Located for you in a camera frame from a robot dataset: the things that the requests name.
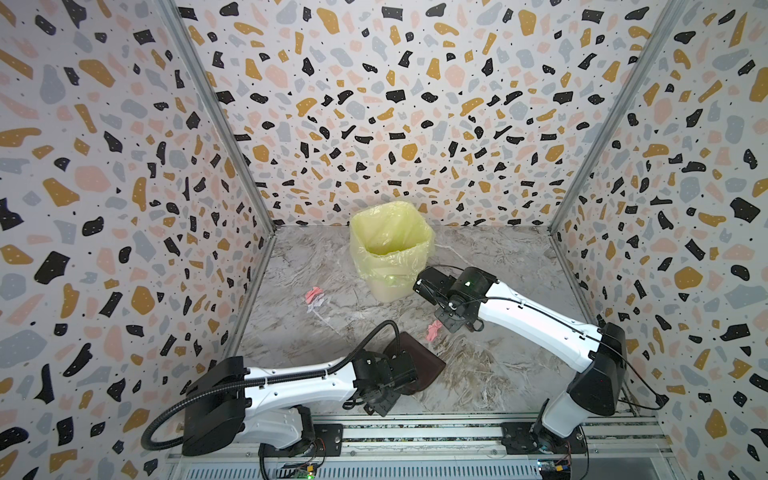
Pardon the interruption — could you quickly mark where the dark brown plastic dustpan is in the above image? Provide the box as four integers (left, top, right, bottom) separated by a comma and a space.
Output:
399, 332, 446, 396

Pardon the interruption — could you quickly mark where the cream bin with green bag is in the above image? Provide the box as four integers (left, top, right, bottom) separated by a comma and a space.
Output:
349, 201, 435, 303

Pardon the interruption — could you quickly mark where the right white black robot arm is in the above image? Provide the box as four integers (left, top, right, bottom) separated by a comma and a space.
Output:
413, 267, 628, 454

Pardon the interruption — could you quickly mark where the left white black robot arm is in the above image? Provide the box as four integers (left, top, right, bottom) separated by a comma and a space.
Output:
181, 350, 419, 456

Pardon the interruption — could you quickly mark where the pink paper scrap left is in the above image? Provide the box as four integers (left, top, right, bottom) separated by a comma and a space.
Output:
425, 320, 443, 343

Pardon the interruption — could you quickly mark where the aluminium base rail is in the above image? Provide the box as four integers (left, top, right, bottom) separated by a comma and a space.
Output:
164, 411, 685, 479

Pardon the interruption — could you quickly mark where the black corrugated cable conduit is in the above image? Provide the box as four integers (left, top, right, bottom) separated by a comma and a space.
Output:
140, 319, 402, 452

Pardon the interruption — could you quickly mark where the right aluminium corner post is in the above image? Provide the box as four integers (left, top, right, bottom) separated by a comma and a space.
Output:
547, 0, 685, 237

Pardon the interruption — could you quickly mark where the aluminium corner post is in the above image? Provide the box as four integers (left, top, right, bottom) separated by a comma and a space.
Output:
547, 0, 685, 237
155, 0, 276, 238

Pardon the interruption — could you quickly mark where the left aluminium corner post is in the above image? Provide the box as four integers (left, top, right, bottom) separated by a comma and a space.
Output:
155, 0, 276, 238

